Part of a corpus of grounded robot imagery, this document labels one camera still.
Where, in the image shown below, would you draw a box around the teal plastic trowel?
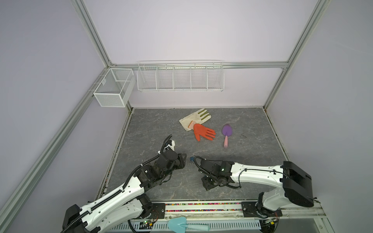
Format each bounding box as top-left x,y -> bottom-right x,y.
168,217 -> 210,233

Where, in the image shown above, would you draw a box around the aluminium frame rails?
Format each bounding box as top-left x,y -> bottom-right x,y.
1,1 -> 330,233

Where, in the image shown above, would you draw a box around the small white mesh basket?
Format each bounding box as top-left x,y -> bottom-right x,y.
94,68 -> 136,108

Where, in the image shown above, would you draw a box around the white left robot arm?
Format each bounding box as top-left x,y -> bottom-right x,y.
62,135 -> 187,233

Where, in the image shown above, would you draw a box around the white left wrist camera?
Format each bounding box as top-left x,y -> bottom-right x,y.
164,139 -> 175,151

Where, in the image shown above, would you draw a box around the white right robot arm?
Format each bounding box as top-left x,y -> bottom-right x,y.
193,156 -> 314,218

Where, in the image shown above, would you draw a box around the long white wire basket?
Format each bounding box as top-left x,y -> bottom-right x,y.
137,60 -> 225,92

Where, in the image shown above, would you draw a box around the cream glove green stripes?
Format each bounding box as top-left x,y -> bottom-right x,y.
179,108 -> 211,131

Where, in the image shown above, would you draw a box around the red rubber glove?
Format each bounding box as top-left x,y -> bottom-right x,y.
193,123 -> 216,142

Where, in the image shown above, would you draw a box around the purple trowel pink handle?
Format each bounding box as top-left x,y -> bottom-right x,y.
222,124 -> 233,148

